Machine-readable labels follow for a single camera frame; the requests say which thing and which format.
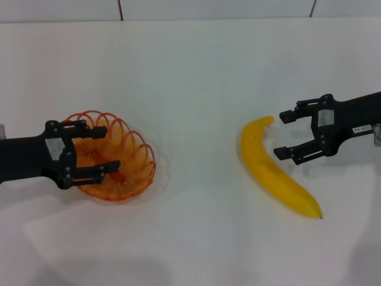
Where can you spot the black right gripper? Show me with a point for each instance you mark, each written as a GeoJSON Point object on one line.
{"type": "Point", "coordinates": [351, 119]}

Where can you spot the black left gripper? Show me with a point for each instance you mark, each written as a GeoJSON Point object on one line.
{"type": "Point", "coordinates": [26, 158]}

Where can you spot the yellow banana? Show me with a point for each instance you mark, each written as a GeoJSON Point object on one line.
{"type": "Point", "coordinates": [268, 169]}

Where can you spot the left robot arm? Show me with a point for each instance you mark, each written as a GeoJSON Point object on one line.
{"type": "Point", "coordinates": [1, 131]}

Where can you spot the silver plug on right gripper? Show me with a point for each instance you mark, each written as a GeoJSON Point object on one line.
{"type": "Point", "coordinates": [378, 134]}

